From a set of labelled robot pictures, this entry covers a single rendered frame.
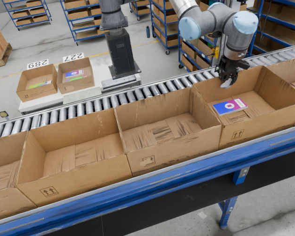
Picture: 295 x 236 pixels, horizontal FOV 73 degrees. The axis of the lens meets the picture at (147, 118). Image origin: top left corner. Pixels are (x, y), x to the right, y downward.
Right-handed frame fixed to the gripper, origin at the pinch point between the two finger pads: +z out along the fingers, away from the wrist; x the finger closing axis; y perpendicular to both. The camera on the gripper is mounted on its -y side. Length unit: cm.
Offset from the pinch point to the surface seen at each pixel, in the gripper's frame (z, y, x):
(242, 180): 27.9, 5.7, 41.0
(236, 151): 1.4, 14.2, 34.5
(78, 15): 127, 85, -376
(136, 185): 1, 58, 35
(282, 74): 2.9, -35.1, 0.2
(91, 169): -8, 72, 27
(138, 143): 8, 52, 14
